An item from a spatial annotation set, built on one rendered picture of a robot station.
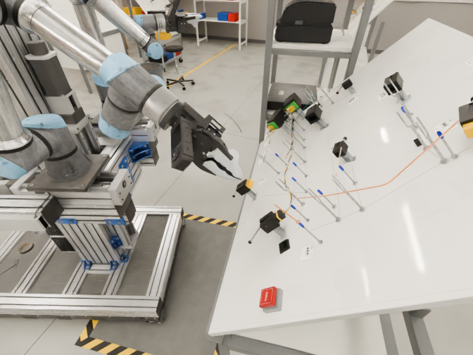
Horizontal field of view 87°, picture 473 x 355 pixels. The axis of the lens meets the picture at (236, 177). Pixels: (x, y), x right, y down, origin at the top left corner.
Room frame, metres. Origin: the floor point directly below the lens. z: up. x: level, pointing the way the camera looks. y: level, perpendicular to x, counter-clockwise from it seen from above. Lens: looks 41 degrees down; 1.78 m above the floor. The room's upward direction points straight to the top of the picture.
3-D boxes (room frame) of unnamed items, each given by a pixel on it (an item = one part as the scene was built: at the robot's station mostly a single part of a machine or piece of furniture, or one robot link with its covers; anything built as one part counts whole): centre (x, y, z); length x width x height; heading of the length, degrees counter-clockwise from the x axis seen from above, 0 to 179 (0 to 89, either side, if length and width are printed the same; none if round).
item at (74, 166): (0.78, 0.67, 1.21); 0.15 x 0.15 x 0.10
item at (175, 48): (4.84, 1.11, 0.34); 0.58 x 0.55 x 0.69; 120
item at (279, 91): (1.67, -0.39, 1.09); 0.35 x 0.33 x 0.07; 167
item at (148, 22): (1.50, 0.48, 1.56); 0.11 x 0.08 x 0.09; 115
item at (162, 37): (6.16, 1.65, 0.54); 0.99 x 0.50 x 1.08; 162
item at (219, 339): (0.85, -0.05, 0.83); 1.18 x 0.06 x 0.06; 167
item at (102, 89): (1.28, 0.66, 1.33); 0.13 x 0.12 x 0.14; 25
